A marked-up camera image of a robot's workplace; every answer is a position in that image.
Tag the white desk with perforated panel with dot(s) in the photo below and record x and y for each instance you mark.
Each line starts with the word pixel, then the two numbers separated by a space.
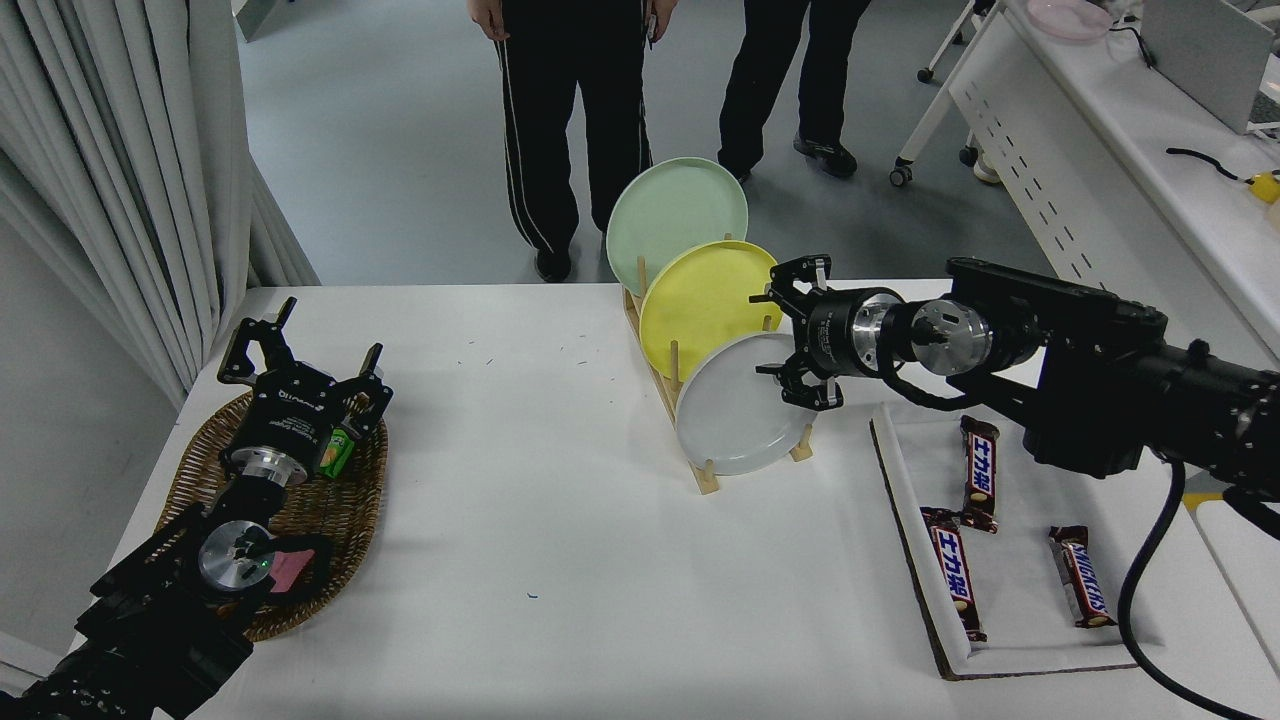
pixel 1100 190

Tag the pale grey curtain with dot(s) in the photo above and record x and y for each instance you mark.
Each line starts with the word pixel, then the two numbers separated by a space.
pixel 110 150

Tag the pale green plate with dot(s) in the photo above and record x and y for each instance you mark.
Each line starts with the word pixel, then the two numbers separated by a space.
pixel 670 210

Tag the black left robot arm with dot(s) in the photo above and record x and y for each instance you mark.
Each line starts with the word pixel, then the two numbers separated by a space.
pixel 150 620

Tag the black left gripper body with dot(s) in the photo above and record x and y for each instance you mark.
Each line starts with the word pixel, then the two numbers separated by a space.
pixel 290 415

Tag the small yellow object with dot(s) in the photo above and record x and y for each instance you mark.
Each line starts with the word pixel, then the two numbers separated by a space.
pixel 1267 188

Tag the person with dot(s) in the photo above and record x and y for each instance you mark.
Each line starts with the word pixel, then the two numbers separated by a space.
pixel 560 120
pixel 775 70

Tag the brown snack bar blue print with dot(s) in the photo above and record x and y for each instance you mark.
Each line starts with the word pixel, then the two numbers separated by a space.
pixel 981 475
pixel 950 572

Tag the pink packet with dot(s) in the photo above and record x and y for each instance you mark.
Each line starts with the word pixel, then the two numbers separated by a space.
pixel 290 572

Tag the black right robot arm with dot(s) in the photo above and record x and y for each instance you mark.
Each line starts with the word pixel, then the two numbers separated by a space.
pixel 1100 360

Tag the grey laptop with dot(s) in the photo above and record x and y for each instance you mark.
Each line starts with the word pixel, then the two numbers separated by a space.
pixel 1205 55

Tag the white wheeled furniture leg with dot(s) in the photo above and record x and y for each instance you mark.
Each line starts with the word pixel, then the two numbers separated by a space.
pixel 950 38

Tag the brown wicker basket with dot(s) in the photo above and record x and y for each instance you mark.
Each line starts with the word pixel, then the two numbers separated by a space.
pixel 335 515

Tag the wooden plate rack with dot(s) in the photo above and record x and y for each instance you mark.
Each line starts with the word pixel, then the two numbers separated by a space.
pixel 707 481

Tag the brown Snickers bar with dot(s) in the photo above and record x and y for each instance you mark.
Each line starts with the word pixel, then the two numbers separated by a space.
pixel 1083 578

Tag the yellow plate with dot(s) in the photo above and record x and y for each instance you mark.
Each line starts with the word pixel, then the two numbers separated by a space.
pixel 700 305

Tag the small white table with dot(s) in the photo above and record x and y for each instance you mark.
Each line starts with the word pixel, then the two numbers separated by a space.
pixel 1245 570

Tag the white shallow tray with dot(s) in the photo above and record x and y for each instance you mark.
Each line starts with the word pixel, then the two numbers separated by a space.
pixel 1020 490

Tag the pink plate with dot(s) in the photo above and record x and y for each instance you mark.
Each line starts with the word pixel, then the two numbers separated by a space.
pixel 1068 18

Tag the grey plate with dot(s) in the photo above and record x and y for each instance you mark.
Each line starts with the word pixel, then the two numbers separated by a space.
pixel 735 420

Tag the person's left hand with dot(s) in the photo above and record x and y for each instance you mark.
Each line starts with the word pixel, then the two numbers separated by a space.
pixel 662 18

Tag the person's right hand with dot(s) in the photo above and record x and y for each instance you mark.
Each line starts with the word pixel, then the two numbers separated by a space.
pixel 490 18

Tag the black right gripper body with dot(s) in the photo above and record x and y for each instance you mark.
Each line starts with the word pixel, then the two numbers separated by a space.
pixel 830 335

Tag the small green packet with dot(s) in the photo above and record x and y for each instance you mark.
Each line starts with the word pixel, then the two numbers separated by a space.
pixel 336 455

